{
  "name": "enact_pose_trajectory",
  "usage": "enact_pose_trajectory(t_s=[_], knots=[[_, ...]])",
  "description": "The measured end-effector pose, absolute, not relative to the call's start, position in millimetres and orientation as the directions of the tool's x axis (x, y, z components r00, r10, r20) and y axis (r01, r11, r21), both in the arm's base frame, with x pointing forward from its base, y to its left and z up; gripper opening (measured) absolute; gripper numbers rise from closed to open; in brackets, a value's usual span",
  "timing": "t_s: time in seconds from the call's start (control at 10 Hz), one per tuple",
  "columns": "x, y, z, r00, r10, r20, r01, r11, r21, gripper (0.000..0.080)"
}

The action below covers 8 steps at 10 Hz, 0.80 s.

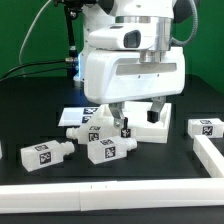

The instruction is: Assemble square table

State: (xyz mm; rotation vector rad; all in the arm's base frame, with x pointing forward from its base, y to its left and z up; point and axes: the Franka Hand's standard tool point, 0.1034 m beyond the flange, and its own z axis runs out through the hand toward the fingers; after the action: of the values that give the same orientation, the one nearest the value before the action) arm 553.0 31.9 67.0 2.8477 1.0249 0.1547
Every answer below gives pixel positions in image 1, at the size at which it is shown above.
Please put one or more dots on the white right fence bar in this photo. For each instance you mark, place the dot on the white right fence bar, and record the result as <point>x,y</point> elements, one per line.
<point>209,156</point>

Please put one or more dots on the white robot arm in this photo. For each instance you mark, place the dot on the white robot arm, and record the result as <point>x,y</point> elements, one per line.
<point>133,50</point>

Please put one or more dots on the white block at left edge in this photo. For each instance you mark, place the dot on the white block at left edge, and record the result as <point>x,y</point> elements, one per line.
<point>0,150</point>

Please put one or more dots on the white fence bar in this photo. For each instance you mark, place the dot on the white fence bar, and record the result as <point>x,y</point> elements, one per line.
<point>110,195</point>
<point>209,156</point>

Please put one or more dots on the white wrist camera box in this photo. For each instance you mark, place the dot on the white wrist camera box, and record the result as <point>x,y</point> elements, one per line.
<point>115,38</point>

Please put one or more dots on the black camera stand pole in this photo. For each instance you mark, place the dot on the black camera stand pole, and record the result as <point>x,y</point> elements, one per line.
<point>72,9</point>

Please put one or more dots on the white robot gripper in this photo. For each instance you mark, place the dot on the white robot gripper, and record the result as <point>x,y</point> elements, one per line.
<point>116,76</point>

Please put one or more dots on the white sheet with tags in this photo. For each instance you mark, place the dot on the white sheet with tags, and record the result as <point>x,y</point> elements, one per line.
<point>75,116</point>

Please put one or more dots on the white front fence bar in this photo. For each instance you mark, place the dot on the white front fence bar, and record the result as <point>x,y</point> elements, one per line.
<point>110,195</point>

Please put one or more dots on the white square table top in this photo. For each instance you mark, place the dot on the white square table top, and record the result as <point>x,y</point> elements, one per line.
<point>138,125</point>

